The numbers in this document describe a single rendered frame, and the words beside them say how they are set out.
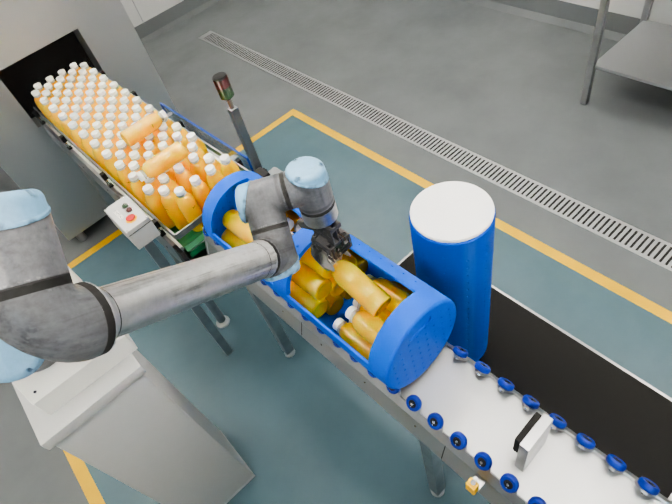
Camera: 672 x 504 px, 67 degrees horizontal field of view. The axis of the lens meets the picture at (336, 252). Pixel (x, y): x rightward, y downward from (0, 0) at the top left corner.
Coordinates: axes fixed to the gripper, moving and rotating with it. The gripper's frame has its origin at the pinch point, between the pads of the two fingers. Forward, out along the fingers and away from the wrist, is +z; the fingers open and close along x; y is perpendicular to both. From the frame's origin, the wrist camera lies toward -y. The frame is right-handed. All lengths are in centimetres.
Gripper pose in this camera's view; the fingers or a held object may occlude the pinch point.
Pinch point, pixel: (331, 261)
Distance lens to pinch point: 143.5
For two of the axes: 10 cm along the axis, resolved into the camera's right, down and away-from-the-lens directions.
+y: 6.8, 4.7, -5.6
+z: 2.0, 6.2, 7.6
